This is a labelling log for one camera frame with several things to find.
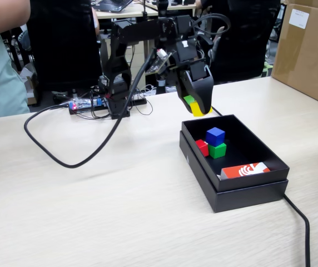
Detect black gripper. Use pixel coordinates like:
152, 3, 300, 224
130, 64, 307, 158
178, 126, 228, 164
173, 38, 215, 115

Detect yellow wooden cube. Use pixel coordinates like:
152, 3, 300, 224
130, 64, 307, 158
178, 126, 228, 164
189, 101, 213, 118

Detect blue wooden cube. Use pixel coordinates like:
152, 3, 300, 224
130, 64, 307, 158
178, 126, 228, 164
205, 127, 226, 146

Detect red wooden cube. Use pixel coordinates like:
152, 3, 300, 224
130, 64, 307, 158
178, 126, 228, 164
195, 139, 210, 157

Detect green wooden cube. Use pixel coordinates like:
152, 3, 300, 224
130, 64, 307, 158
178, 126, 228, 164
207, 142, 227, 160

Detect person forearm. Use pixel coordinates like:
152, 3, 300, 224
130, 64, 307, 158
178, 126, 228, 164
0, 0, 32, 37

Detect black cardboard box tray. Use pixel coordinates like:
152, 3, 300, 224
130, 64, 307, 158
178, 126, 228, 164
181, 113, 290, 192

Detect large brown cardboard box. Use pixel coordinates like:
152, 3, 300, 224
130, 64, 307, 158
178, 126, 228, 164
271, 0, 318, 111

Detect black open box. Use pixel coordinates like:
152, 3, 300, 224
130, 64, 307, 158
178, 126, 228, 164
179, 130, 289, 214

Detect white box on floor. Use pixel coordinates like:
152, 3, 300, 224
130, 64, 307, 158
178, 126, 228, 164
18, 62, 39, 105

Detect beige drawer cabinet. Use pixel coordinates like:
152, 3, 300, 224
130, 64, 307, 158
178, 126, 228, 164
125, 41, 146, 87

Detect seated person bare legs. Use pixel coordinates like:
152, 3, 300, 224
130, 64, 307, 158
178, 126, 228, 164
194, 0, 227, 42

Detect black office chair with armrest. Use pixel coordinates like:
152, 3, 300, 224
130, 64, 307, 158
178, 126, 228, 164
200, 0, 282, 85

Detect green checkered object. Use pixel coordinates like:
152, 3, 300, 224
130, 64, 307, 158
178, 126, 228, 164
261, 61, 274, 78

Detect black white segmented pole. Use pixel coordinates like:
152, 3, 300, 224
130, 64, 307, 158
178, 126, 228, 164
156, 0, 169, 18

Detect red and white card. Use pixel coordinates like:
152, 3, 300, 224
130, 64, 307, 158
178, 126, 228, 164
217, 162, 271, 181

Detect beige office desk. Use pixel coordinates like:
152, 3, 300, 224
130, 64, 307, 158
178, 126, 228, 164
94, 2, 198, 20

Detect controller board with red LED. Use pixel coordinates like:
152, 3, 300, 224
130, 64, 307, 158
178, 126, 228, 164
68, 97, 104, 113

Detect open black laptop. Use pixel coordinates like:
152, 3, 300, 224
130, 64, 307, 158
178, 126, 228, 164
91, 0, 135, 13

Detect black base bar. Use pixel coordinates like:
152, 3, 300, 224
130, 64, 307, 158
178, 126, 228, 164
68, 100, 148, 116

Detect white shipping label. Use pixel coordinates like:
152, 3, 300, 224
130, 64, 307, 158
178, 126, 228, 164
289, 8, 310, 29

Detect black mesh office chair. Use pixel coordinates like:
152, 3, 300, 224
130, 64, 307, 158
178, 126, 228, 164
27, 0, 103, 94

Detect teal shirt torso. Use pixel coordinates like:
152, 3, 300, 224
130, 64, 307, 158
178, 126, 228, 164
0, 32, 31, 121

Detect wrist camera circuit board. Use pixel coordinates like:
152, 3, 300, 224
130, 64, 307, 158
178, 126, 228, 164
145, 48, 174, 75

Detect thick black camera cable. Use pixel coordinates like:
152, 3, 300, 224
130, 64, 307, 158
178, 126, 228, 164
23, 51, 157, 169

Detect thick black table cable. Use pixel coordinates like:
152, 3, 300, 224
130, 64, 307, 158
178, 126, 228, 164
211, 106, 311, 267

